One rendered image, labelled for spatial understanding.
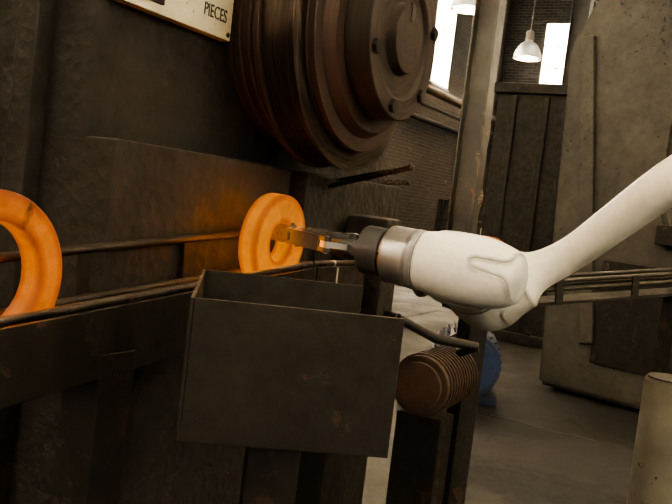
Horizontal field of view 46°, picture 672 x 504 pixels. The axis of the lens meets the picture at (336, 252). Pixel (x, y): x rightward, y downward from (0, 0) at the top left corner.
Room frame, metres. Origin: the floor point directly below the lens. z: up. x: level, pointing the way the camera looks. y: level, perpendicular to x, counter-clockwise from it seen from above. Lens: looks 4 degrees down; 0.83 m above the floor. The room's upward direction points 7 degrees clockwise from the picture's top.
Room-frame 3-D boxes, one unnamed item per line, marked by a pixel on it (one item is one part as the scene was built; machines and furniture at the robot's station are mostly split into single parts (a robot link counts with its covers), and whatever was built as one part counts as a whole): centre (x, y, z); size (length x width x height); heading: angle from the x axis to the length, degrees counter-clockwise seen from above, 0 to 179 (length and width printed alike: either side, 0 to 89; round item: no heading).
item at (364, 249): (1.24, -0.04, 0.76); 0.09 x 0.08 x 0.07; 63
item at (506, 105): (5.53, -1.44, 0.88); 1.71 x 0.92 x 1.76; 152
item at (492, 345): (3.65, -0.65, 0.17); 0.57 x 0.31 x 0.34; 172
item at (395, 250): (1.21, -0.10, 0.75); 0.09 x 0.06 x 0.09; 153
